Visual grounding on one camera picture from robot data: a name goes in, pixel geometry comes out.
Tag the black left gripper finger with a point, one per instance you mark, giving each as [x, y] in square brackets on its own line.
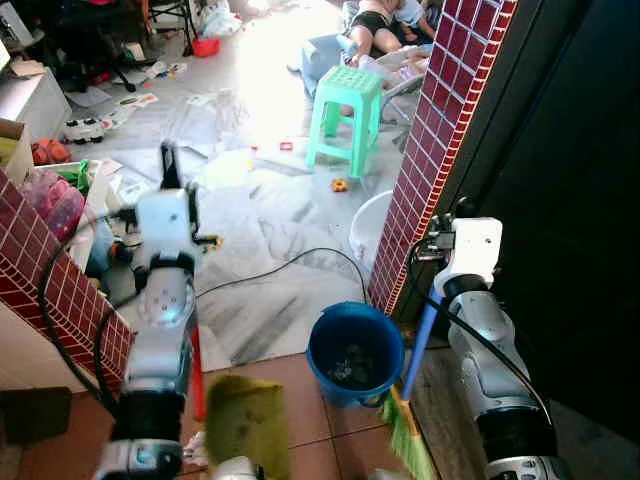
[172, 165]

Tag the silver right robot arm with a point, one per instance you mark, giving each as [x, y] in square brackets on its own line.
[490, 340]

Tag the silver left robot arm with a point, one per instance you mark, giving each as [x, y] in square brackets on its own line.
[165, 310]

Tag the clear plastic floor sheet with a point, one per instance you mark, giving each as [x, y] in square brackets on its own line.
[280, 220]

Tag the person sitting on floor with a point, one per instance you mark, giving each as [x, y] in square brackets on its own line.
[375, 22]

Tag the white toy car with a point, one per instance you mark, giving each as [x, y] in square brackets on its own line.
[85, 128]

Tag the small red basin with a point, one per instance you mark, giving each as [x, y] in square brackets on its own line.
[205, 47]

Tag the red round toy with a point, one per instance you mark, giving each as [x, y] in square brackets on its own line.
[50, 152]

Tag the pink plastic bag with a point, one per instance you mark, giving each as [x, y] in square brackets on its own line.
[55, 205]

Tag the small yellow orange toy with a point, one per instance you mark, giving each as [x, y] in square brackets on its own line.
[340, 185]

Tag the white plastic bag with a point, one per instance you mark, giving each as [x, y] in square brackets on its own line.
[217, 18]

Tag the white low cabinet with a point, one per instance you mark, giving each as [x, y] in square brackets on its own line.
[30, 100]

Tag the black office chair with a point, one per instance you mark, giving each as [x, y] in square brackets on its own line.
[90, 30]

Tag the brown cardboard box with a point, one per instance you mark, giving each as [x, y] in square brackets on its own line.
[12, 150]

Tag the mint green plastic stool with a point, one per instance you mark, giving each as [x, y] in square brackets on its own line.
[350, 82]

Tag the blue plastic bucket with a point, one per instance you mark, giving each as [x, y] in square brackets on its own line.
[322, 350]

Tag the pale blue plastic container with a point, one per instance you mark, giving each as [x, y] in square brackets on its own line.
[325, 55]

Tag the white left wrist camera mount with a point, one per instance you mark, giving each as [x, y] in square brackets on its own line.
[165, 225]

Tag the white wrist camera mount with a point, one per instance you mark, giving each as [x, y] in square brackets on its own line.
[165, 225]
[475, 250]

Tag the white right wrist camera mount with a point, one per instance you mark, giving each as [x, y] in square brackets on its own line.
[475, 250]

